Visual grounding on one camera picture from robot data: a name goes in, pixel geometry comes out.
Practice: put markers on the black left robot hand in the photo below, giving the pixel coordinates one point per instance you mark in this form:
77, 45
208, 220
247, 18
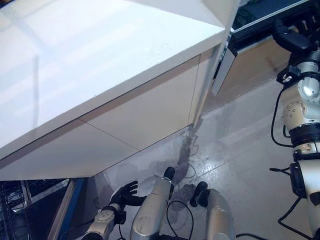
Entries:
125, 195

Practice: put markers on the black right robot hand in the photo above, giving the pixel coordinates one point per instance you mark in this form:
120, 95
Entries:
292, 41

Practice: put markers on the white fridge drawer steel front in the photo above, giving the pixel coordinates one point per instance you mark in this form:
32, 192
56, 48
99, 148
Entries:
255, 62

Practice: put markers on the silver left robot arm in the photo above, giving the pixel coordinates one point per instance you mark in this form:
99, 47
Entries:
105, 217

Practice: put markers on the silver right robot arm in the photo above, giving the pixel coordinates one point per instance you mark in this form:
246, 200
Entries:
295, 112

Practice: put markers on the silver left robot leg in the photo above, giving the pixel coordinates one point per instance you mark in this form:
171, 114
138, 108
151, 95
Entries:
155, 205

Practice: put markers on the silver robot leg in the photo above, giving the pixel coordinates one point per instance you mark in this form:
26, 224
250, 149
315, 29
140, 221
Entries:
155, 205
220, 215

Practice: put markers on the black left robot foot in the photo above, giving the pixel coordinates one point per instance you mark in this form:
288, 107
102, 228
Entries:
169, 173

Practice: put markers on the black robot foot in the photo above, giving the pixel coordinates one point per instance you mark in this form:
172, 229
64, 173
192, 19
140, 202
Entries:
169, 173
200, 197

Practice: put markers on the black right robot foot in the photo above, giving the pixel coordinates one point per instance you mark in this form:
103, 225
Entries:
200, 197

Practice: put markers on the white counter cabinet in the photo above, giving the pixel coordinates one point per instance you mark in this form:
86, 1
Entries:
125, 117

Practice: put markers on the silver right robot leg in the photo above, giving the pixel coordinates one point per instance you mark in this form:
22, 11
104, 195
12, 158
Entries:
220, 215

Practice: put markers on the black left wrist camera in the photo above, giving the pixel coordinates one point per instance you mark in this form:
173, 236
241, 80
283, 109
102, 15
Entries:
121, 217

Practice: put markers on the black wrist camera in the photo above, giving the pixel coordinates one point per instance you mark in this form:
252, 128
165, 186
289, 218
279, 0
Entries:
121, 217
287, 76

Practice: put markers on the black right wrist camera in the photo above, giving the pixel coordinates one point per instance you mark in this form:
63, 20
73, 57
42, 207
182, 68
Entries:
287, 76

